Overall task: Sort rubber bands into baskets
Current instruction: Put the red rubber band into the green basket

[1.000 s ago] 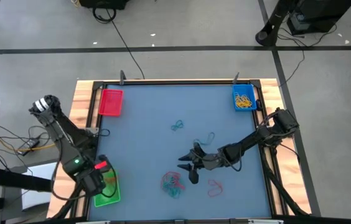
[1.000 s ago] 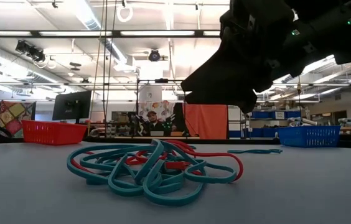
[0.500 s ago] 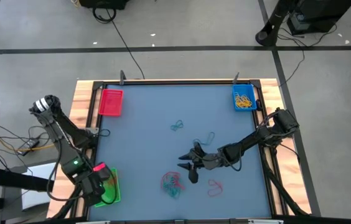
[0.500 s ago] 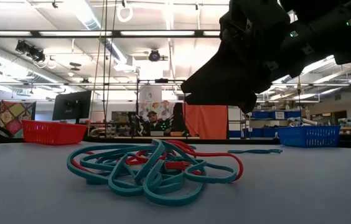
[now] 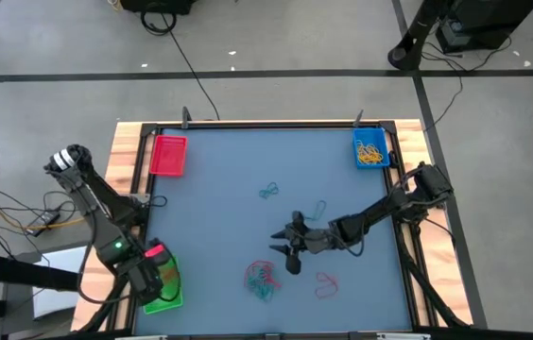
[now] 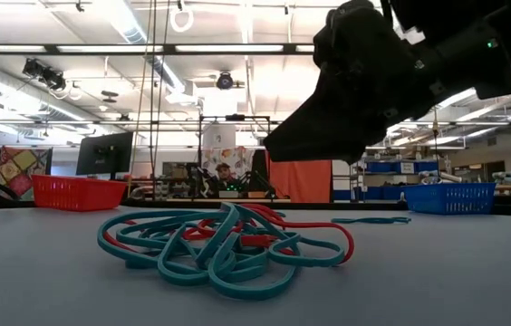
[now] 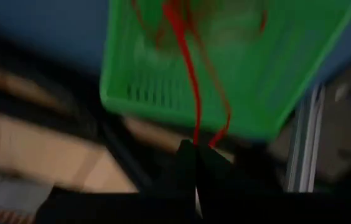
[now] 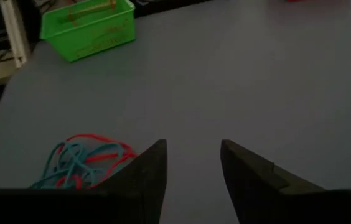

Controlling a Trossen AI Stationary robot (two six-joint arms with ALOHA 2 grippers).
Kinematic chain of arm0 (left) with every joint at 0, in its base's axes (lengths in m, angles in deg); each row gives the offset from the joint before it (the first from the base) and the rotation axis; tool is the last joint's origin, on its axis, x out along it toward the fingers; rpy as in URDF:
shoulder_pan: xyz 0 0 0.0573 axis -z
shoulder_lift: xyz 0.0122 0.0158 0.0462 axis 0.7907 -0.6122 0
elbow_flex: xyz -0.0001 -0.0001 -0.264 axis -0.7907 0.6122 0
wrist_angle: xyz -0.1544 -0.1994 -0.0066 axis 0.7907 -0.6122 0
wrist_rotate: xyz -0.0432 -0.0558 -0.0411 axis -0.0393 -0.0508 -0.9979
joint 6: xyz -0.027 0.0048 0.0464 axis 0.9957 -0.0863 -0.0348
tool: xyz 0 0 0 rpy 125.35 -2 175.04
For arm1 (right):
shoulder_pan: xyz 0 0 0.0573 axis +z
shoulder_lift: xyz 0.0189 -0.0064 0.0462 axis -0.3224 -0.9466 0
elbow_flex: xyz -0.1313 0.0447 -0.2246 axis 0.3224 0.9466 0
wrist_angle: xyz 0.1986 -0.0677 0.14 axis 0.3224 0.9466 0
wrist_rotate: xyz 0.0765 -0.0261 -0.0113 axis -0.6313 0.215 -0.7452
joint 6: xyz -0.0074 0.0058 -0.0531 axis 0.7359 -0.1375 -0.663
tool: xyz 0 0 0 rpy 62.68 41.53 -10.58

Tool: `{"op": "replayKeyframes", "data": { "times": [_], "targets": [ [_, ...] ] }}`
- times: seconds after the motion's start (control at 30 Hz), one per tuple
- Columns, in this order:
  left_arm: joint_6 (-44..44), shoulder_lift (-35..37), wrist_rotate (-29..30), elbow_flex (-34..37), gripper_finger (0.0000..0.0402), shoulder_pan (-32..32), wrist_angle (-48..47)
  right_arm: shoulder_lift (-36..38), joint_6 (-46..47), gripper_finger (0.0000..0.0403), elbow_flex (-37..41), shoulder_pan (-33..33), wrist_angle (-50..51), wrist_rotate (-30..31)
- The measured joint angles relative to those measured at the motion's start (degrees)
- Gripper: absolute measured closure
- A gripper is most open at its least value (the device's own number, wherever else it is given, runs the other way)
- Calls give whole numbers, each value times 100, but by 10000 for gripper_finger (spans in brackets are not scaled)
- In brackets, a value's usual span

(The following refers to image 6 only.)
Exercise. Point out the red rubber band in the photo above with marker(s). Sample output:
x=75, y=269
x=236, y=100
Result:
x=201, y=233
x=319, y=224

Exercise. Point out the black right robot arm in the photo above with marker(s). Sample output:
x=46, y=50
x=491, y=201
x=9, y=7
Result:
x=464, y=45

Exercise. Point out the round black ceiling camera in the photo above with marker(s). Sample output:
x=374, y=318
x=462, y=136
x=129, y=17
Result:
x=224, y=81

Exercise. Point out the person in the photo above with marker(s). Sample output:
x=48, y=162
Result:
x=224, y=174

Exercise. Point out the black monitor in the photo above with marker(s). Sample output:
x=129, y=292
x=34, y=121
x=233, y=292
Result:
x=103, y=154

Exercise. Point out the white floral cloth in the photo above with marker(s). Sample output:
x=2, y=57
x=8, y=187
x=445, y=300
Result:
x=210, y=158

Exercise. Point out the teal rubber band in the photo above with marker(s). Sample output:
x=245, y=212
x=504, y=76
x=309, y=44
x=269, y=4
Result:
x=101, y=242
x=310, y=261
x=371, y=220
x=255, y=294

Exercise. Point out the blue bin shelf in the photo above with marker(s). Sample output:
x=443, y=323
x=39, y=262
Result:
x=380, y=167

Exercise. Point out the orange cloth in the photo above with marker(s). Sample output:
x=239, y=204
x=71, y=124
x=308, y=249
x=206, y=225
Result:
x=301, y=181

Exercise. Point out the silver ceiling duct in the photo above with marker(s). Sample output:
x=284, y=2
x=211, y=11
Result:
x=128, y=27

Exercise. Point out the grey tube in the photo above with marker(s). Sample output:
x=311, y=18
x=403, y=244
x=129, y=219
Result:
x=441, y=177

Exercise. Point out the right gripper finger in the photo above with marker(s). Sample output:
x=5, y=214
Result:
x=328, y=127

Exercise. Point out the white panel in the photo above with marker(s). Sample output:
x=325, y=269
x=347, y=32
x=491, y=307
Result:
x=219, y=136

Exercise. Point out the black frame stand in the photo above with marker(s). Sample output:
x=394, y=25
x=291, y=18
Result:
x=235, y=117

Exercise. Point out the black overhead beam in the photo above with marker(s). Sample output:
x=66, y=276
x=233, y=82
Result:
x=169, y=49

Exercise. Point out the red plastic basket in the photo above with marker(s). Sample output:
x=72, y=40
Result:
x=79, y=194

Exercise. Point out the colourful patchwork quilt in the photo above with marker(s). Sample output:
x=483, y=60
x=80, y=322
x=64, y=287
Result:
x=20, y=172

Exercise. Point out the blue plastic basket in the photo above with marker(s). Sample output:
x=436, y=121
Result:
x=450, y=199

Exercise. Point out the black overhead camera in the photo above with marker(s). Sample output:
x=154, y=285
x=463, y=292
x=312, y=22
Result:
x=51, y=80

